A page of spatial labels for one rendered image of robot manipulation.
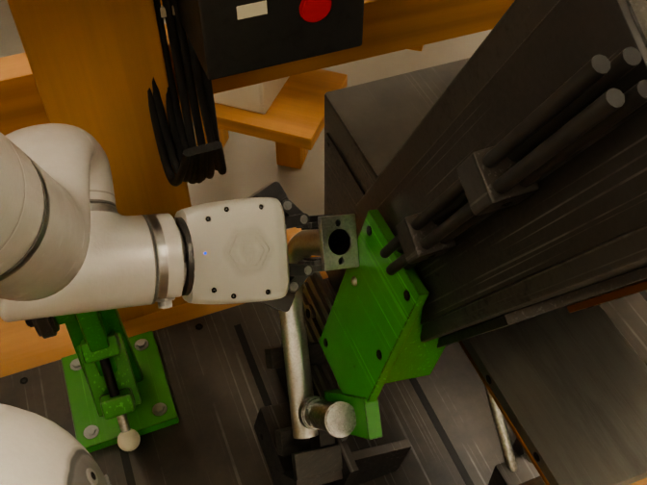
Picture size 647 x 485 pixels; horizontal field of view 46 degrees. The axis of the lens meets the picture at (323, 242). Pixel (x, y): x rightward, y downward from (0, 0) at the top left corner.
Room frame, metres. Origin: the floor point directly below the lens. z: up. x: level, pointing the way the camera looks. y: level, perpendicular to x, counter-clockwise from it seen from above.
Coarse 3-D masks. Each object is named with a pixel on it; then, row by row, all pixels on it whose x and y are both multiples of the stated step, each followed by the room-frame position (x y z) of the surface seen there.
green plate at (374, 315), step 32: (384, 224) 0.51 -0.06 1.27; (352, 288) 0.50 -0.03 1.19; (384, 288) 0.46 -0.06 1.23; (416, 288) 0.43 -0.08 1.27; (352, 320) 0.47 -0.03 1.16; (384, 320) 0.44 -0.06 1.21; (416, 320) 0.43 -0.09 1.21; (352, 352) 0.45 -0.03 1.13; (384, 352) 0.42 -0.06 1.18; (416, 352) 0.44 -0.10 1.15; (352, 384) 0.43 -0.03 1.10
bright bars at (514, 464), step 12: (492, 408) 0.43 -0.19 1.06; (504, 420) 0.42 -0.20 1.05; (504, 432) 0.41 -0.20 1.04; (504, 444) 0.40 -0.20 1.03; (504, 456) 0.39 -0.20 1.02; (528, 456) 0.39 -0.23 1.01; (504, 468) 0.38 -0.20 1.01; (516, 468) 0.38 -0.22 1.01; (528, 468) 0.38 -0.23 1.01; (492, 480) 0.38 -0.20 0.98; (504, 480) 0.36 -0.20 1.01; (516, 480) 0.36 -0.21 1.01; (528, 480) 0.36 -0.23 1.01; (540, 480) 0.37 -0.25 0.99
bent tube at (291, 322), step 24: (336, 216) 0.53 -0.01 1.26; (312, 240) 0.53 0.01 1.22; (336, 240) 0.54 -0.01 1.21; (336, 264) 0.49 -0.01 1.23; (288, 312) 0.53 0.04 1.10; (288, 336) 0.51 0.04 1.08; (288, 360) 0.49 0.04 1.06; (288, 384) 0.47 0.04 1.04; (312, 384) 0.47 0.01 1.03; (312, 432) 0.42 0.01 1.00
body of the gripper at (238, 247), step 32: (192, 224) 0.48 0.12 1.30; (224, 224) 0.49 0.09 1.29; (256, 224) 0.50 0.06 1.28; (192, 256) 0.45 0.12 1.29; (224, 256) 0.46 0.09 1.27; (256, 256) 0.47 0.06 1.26; (192, 288) 0.44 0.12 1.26; (224, 288) 0.44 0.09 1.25; (256, 288) 0.45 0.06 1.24; (288, 288) 0.46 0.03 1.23
